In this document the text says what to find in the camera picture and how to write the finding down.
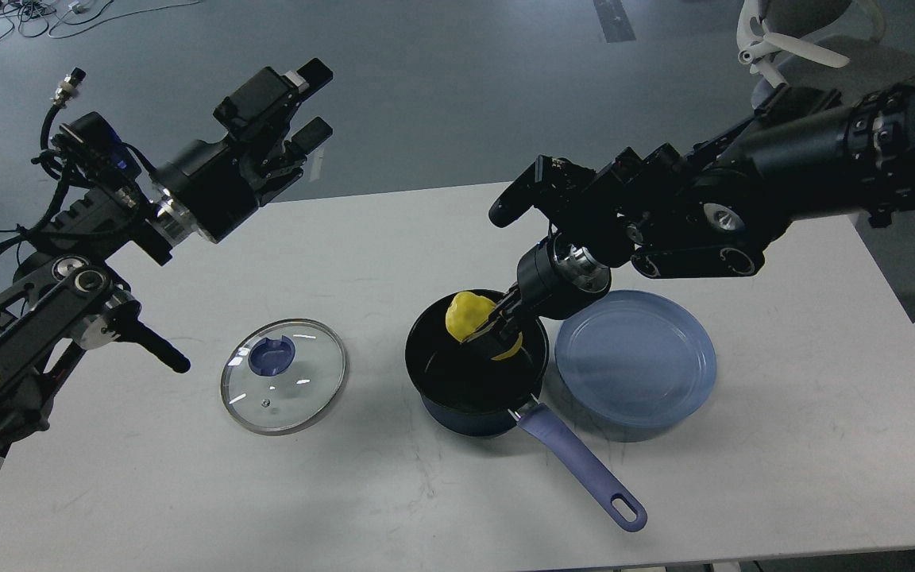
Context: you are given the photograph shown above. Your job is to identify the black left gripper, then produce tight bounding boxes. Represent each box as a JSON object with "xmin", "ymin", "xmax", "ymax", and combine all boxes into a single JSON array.
[{"xmin": 150, "ymin": 58, "xmax": 334, "ymax": 244}]

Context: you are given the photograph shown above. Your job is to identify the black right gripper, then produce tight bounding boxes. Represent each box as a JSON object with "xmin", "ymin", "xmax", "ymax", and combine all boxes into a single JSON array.
[{"xmin": 461, "ymin": 235, "xmax": 612, "ymax": 361}]

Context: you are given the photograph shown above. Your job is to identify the yellow potato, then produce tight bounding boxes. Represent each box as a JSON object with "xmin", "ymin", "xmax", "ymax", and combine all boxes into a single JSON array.
[{"xmin": 444, "ymin": 291, "xmax": 524, "ymax": 361}]

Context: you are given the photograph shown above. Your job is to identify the glass pot lid blue knob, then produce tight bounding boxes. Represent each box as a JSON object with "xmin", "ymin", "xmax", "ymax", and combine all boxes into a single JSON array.
[{"xmin": 220, "ymin": 319, "xmax": 348, "ymax": 435}]

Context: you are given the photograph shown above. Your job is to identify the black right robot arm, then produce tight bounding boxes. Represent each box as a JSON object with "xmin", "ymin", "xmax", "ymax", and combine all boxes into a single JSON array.
[{"xmin": 454, "ymin": 75, "xmax": 915, "ymax": 358}]

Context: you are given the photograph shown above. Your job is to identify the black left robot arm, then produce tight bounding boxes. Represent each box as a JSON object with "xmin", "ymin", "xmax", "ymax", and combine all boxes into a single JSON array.
[{"xmin": 0, "ymin": 58, "xmax": 334, "ymax": 448}]

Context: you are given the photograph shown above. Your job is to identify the blue round plate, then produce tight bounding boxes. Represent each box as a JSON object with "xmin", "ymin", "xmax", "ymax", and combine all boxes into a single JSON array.
[{"xmin": 554, "ymin": 290, "xmax": 718, "ymax": 431}]

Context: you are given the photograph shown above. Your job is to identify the white grey office chair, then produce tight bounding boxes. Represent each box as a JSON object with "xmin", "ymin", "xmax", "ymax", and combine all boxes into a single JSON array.
[{"xmin": 735, "ymin": 1, "xmax": 915, "ymax": 108}]

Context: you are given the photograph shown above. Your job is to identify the dark blue saucepan purple handle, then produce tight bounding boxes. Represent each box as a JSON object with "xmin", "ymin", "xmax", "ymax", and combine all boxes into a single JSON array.
[{"xmin": 404, "ymin": 294, "xmax": 647, "ymax": 532}]

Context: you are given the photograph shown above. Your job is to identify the tangled cables on floor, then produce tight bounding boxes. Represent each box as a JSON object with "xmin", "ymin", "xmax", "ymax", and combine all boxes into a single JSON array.
[{"xmin": 0, "ymin": 0, "xmax": 204, "ymax": 51}]

